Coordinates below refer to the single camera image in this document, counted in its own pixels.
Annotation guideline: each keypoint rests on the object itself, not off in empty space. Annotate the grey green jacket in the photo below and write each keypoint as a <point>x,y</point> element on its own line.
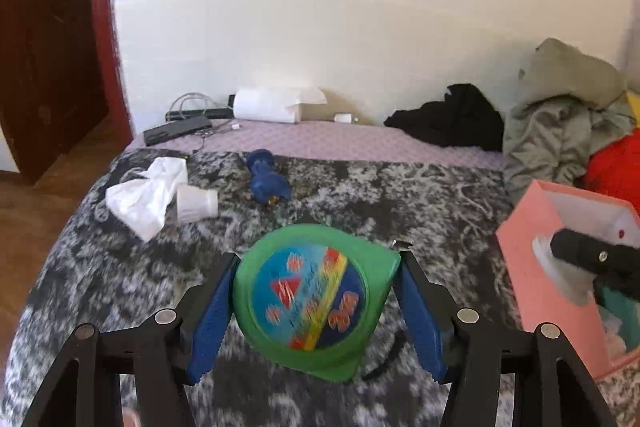
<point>570,105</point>

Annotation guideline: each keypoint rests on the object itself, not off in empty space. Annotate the dark red wooden door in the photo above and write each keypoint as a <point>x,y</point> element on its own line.
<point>59,79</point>

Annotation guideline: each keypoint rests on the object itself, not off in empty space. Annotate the white paper roll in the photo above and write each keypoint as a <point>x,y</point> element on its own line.
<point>277,104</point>

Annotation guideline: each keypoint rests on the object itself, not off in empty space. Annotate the black power strip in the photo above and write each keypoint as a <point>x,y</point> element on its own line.
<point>175,129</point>

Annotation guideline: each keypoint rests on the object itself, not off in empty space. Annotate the white ribbed bulb base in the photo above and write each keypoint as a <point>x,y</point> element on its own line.
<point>195,204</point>

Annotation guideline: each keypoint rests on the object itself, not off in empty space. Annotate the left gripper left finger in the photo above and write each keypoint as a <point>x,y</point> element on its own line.
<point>170,350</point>

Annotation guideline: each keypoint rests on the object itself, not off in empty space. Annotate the white pill bottle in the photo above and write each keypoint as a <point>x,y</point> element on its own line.
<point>574,283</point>

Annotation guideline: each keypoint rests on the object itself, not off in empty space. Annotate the teal glasses case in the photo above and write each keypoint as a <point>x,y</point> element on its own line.
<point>624,308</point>

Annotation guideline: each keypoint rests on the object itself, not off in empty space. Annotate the white charger plug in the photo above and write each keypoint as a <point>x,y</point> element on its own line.
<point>345,118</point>

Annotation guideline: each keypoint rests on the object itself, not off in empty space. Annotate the pink cardboard box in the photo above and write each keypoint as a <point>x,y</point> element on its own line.
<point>550,290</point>

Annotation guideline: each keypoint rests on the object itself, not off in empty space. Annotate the green round tape measure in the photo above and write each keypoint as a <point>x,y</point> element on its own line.
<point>308,297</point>

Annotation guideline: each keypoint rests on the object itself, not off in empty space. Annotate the lilac quilted mattress cover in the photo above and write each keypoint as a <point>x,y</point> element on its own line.
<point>326,140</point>

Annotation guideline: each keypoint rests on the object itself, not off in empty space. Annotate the blue plastic massager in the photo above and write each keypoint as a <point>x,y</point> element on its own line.
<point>266,185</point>

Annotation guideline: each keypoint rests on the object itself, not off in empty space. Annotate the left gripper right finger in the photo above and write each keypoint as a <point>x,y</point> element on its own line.
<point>470,353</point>

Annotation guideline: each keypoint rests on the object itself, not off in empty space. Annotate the red jacket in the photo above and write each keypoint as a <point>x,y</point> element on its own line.
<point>615,170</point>

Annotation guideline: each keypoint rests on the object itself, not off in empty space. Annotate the black garment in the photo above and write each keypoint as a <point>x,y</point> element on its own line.
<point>464,118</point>

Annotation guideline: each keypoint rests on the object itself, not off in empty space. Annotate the crumpled white tissue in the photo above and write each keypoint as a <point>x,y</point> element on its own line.
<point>141,204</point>

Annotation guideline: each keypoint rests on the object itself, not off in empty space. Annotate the yellow cloth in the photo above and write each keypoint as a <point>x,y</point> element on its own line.
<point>634,103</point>

